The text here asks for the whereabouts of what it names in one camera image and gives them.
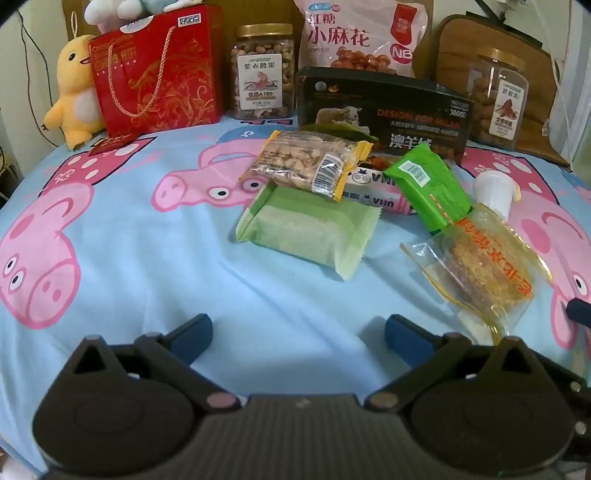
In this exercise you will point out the clear yellow snack packet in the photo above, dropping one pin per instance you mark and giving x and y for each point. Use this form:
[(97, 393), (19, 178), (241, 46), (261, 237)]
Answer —
[(485, 263)]

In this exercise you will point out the black box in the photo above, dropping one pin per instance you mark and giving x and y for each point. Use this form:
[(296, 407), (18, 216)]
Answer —
[(415, 108)]

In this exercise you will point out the dark green snack packet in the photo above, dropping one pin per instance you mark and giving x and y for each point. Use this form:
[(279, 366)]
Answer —
[(429, 189)]

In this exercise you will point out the white and blue candy packet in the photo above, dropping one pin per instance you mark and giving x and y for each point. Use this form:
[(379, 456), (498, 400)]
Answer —
[(374, 194)]

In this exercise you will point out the blue pig-print blanket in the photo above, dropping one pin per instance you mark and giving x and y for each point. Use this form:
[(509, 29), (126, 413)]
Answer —
[(138, 277)]

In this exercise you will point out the light green snack packet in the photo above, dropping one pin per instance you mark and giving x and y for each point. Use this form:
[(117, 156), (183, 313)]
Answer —
[(300, 230)]

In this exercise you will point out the white jelly cup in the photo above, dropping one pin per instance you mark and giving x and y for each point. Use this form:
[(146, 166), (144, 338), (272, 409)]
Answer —
[(496, 191)]

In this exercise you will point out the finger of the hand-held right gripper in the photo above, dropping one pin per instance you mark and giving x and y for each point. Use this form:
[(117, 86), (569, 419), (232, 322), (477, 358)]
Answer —
[(579, 310)]

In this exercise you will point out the white plush toy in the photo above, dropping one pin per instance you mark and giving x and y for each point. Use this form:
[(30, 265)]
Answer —
[(104, 9)]

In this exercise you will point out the pink snack bag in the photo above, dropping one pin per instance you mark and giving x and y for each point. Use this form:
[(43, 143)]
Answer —
[(351, 27)]

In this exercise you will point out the yellow-edged nut snack packet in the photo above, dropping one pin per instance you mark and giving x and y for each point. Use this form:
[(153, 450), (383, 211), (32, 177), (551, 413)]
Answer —
[(295, 159)]

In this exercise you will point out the red gift box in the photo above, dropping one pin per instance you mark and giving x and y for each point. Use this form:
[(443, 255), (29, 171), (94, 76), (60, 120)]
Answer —
[(184, 69)]

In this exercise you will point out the yellow duck plush toy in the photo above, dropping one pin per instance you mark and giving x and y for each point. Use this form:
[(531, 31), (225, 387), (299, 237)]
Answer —
[(74, 69)]

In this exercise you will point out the yellow-green snack packet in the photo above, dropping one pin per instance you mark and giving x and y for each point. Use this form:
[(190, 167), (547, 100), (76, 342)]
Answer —
[(323, 129)]

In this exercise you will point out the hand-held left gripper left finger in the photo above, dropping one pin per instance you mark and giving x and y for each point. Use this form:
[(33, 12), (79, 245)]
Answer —
[(194, 334)]

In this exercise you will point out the orange snack packet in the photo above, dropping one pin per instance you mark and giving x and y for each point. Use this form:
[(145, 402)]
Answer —
[(383, 161)]

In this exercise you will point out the brown padded bag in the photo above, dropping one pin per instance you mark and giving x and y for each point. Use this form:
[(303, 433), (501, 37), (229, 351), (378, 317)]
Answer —
[(457, 50)]

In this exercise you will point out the full nut jar gold lid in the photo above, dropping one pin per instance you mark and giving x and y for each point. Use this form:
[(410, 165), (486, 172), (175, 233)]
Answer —
[(263, 74)]

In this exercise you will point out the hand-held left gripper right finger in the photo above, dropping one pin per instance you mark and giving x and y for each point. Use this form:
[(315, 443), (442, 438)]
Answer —
[(400, 333)]

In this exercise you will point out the half-empty nut jar gold lid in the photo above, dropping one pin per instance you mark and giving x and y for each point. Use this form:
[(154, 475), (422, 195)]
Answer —
[(501, 106)]

